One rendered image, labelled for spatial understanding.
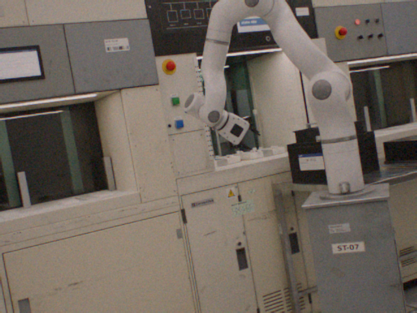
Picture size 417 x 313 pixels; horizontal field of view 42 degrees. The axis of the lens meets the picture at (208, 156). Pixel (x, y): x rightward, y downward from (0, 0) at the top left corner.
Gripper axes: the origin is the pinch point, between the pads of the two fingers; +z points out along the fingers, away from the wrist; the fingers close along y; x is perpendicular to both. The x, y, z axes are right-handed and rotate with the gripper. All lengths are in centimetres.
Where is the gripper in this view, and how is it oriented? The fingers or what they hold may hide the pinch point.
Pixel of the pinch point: (251, 139)
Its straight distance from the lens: 222.2
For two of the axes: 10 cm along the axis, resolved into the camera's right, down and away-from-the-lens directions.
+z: 7.8, 4.5, 4.4
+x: -3.5, -2.7, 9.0
